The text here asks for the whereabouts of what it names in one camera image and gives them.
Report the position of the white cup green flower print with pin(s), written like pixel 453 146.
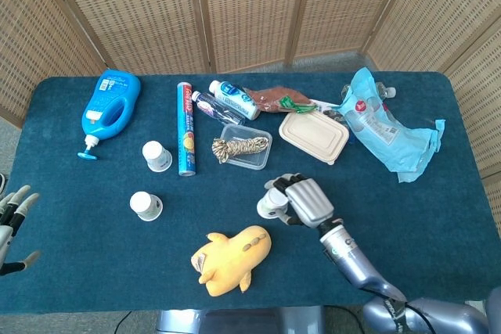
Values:
pixel 145 207

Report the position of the beige lidded lunch box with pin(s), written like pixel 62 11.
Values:
pixel 313 134

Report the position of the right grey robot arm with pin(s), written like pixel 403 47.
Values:
pixel 352 259

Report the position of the white cup blue dandelion print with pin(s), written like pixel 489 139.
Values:
pixel 156 156

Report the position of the blue carpet table cloth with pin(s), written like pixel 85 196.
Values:
pixel 411 232

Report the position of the yellow plush duck toy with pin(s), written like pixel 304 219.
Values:
pixel 231 259

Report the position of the dark shoe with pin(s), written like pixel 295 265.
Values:
pixel 2 183

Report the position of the dark small bottle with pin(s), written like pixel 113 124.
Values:
pixel 211 109

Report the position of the light blue plastic package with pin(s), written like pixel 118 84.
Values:
pixel 383 130

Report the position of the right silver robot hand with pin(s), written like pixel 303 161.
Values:
pixel 309 203

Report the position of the white cup navy flower print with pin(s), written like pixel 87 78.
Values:
pixel 270 204

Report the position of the brown snack bag green print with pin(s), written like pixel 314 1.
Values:
pixel 270 97

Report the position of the wicker folding screen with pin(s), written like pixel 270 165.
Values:
pixel 250 9

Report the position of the white bottle blue label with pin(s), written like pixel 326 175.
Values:
pixel 235 99

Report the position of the blue detergent pump bottle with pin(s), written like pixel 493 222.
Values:
pixel 113 99

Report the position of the blue chip tube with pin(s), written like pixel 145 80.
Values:
pixel 187 130

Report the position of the clear plastic food container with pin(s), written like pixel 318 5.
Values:
pixel 250 159

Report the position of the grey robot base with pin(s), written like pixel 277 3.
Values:
pixel 242 320

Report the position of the small printed packet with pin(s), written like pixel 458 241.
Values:
pixel 326 107

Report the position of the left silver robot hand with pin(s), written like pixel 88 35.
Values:
pixel 21 205

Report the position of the clear bottle white cap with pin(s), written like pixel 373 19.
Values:
pixel 388 92

